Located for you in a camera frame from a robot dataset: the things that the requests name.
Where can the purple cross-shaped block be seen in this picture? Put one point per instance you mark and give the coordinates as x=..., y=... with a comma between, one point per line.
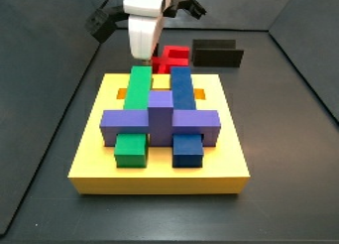
x=159, y=117

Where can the red cross-shaped block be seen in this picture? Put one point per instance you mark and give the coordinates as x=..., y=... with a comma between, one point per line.
x=174, y=56

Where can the black block holder stand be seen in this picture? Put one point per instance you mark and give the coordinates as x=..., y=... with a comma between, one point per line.
x=217, y=53

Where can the green long block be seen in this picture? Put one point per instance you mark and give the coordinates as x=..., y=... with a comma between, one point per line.
x=130, y=149

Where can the blue long block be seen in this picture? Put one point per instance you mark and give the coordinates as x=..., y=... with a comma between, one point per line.
x=187, y=141

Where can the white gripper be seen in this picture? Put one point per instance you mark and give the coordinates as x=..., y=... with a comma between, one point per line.
x=146, y=22

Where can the yellow base board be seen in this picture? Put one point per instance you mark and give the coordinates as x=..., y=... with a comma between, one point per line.
x=97, y=175

